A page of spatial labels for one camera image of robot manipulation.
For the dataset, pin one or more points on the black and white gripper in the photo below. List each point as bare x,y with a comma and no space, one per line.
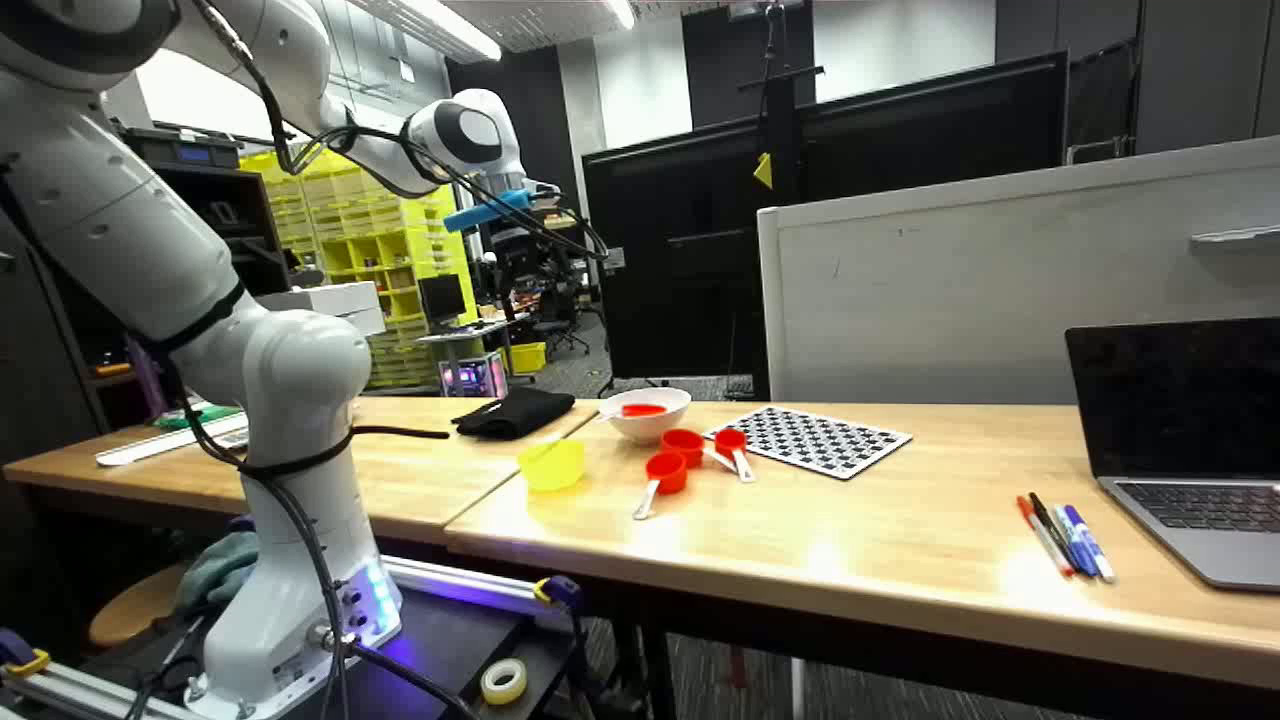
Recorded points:
538,226

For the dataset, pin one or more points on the white bowl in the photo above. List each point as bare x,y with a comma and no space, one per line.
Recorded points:
647,426

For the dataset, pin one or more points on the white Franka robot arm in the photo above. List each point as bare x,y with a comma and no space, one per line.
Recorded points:
281,375

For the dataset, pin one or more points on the red piece in white bowl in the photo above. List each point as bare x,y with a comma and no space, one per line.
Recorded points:
640,410

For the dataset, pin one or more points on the small yellow box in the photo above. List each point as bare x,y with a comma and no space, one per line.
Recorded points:
531,356

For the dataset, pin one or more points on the large black screen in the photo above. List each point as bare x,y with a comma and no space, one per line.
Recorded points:
682,265

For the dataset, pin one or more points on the yellow storage bin rack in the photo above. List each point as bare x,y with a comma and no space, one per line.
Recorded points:
361,226

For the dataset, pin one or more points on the black folded cloth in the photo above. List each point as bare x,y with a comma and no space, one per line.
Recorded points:
513,410

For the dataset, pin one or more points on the white box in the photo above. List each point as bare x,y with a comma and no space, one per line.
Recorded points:
334,307

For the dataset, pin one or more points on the yellow triangle sticker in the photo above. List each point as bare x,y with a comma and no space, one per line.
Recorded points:
765,171

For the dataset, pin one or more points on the yellow plastic cup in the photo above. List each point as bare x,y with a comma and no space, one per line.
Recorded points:
555,465

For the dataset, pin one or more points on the small red measuring cup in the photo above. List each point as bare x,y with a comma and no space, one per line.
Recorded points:
731,443

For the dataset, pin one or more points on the black shelf unit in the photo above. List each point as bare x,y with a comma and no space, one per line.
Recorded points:
215,215

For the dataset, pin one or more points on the checkerboard calibration sheet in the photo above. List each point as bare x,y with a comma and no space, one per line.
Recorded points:
822,443

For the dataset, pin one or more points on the green flat item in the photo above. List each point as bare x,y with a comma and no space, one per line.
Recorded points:
192,419

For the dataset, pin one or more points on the roll of clear tape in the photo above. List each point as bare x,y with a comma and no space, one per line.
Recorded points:
506,680

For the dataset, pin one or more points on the teal cloth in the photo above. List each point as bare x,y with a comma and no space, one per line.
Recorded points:
215,573

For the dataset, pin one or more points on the round wooden board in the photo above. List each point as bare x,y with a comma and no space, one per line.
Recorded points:
133,606

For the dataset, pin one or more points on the red pen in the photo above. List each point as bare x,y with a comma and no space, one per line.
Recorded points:
1042,535

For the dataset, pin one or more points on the black pen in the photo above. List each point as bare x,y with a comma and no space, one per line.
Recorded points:
1057,528

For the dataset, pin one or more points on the blue pen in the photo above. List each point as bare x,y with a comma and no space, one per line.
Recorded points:
1090,540
1073,547

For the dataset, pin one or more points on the grey laptop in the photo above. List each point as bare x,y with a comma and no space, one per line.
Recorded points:
1180,403

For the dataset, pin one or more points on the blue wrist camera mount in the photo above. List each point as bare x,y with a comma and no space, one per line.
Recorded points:
485,210

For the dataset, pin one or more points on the aluminium rail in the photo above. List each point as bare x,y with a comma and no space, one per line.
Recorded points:
80,691
467,582

